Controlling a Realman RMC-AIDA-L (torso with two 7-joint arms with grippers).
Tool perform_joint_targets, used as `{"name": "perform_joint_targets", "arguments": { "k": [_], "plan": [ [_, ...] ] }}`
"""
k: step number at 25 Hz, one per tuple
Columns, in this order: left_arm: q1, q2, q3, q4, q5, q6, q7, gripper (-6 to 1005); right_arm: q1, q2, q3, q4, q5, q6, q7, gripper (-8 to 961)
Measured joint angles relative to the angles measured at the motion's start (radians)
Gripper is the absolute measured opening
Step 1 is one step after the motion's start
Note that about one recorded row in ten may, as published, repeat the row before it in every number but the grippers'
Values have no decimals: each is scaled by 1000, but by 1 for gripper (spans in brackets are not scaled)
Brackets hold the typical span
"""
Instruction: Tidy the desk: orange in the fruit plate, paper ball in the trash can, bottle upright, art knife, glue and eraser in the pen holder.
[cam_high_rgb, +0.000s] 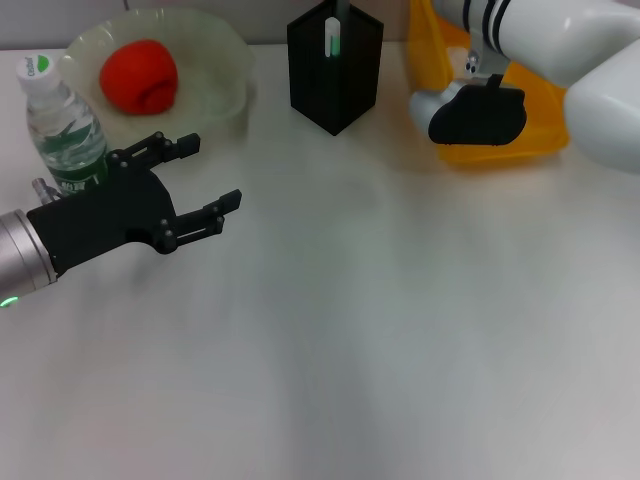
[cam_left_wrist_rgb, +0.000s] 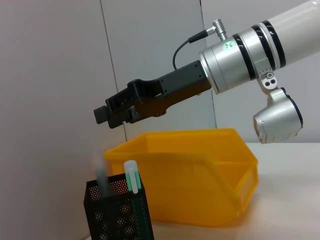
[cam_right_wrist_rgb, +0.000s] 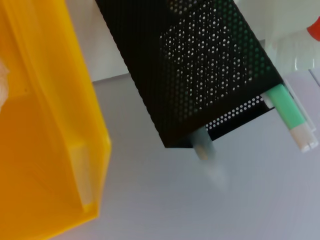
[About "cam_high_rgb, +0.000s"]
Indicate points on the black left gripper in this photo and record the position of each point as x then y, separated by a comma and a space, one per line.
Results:
115, 215

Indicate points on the orange toy fruit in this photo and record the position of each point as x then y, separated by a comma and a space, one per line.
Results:
137, 75

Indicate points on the clear green-label water bottle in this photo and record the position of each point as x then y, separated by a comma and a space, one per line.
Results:
65, 130

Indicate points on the green pen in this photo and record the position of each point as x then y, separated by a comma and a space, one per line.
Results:
332, 37

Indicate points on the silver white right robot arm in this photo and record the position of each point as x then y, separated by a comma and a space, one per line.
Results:
575, 40

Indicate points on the pale green glass fruit plate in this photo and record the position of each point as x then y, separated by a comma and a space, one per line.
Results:
210, 75

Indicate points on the black mesh pen holder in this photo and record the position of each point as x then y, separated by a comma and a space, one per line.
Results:
332, 100

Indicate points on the silver left connector plug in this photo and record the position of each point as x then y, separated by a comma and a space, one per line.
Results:
44, 190

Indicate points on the yellow plastic bin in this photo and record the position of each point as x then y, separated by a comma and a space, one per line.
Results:
430, 60

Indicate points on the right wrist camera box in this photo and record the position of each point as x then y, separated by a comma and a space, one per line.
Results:
475, 117

